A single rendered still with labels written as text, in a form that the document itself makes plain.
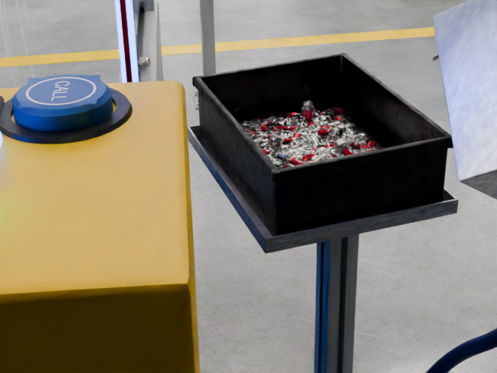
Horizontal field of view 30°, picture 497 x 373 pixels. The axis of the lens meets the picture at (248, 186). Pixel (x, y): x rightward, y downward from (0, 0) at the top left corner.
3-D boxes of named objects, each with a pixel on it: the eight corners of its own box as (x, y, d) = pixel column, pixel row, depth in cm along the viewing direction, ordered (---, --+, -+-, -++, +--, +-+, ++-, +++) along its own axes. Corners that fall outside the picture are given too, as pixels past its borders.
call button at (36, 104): (112, 144, 37) (107, 104, 36) (9, 149, 37) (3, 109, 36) (116, 103, 40) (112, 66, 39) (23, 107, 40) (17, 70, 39)
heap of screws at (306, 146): (427, 199, 83) (430, 176, 82) (281, 230, 79) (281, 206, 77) (336, 115, 98) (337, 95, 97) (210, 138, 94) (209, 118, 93)
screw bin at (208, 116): (450, 209, 82) (457, 137, 79) (274, 247, 77) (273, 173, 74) (343, 112, 100) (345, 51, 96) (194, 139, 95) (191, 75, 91)
